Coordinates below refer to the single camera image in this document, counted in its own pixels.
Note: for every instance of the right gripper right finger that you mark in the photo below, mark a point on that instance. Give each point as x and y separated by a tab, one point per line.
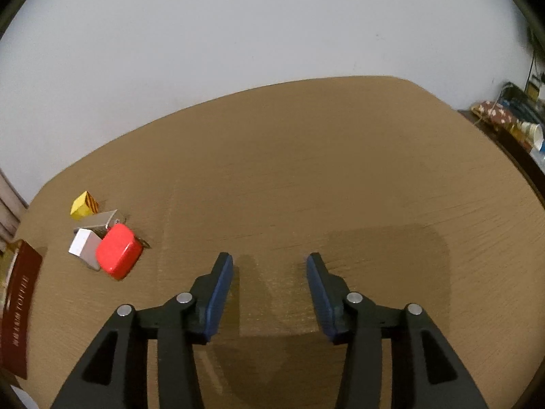
426	371

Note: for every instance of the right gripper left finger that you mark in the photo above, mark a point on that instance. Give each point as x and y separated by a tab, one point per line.
112	372

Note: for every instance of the red rounded square case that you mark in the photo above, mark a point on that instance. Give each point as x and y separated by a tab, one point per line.
119	251

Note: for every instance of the white zigzag cube box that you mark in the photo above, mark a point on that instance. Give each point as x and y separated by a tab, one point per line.
84	246

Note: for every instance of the silver metal rectangular case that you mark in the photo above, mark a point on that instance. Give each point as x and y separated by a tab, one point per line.
100	223

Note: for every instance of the yellow striped cube box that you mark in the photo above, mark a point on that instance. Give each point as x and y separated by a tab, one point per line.
83	206

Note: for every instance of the dark red gold tin box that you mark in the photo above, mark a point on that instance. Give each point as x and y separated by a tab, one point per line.
20	267

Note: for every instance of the dark side cabinet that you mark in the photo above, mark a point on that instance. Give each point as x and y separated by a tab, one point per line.
516	153

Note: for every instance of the brown floral pouch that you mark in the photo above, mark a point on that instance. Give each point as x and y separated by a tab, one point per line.
494	114

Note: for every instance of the paper cup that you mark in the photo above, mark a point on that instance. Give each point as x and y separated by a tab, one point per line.
533	133

